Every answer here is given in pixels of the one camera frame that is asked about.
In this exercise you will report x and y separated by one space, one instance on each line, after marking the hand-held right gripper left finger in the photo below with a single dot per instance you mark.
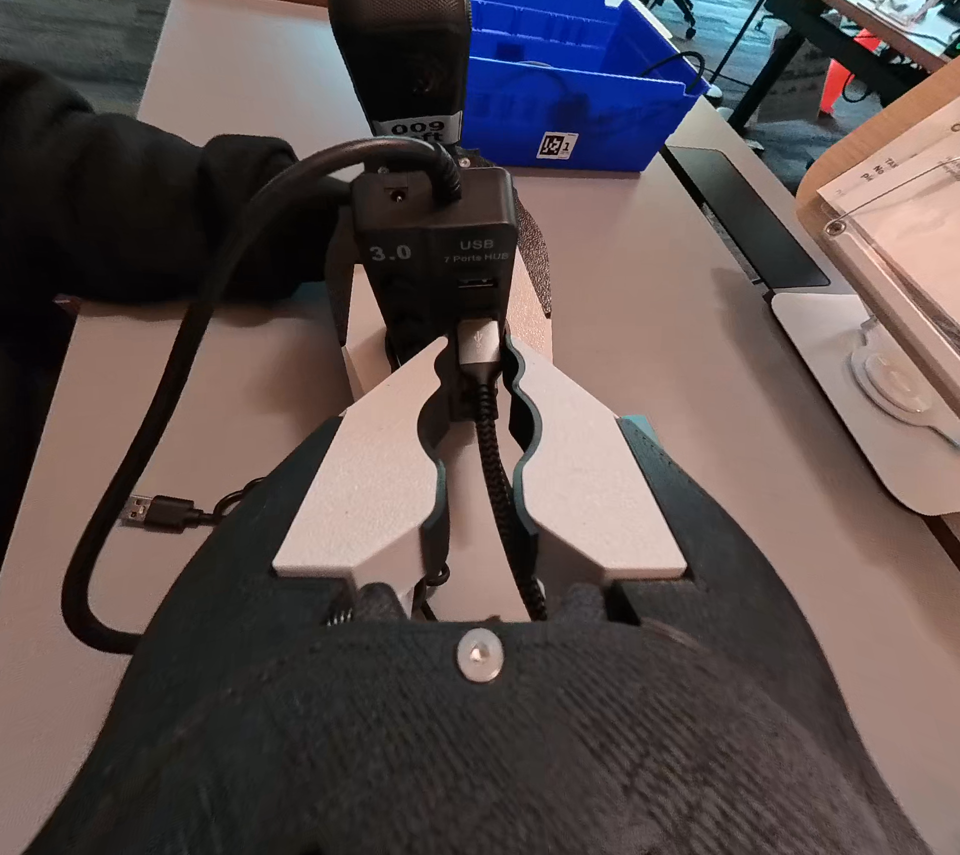
360 480

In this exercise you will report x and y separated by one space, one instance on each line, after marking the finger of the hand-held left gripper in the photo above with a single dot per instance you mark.
534 345
367 360

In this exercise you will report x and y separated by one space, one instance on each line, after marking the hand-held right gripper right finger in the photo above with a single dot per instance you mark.
592 480

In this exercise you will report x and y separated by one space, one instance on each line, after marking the black usb hub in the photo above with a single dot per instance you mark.
435 232

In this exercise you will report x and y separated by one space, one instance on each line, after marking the blue plastic bin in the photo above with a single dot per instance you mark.
600 120

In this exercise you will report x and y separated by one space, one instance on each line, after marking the person's left forearm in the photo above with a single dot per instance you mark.
112 195

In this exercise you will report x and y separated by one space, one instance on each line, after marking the black rectangular desk panel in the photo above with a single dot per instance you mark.
742 217

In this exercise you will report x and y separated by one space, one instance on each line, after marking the white stand base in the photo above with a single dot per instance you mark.
825 345

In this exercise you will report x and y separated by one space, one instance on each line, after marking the printed exercise sheet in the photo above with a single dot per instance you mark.
922 255

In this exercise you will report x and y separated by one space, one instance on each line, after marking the orange traffic cone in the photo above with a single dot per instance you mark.
836 82

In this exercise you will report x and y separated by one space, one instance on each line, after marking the white instruction sheet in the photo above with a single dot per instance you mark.
892 154

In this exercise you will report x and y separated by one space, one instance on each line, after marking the wooden document stand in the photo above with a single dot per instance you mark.
885 112

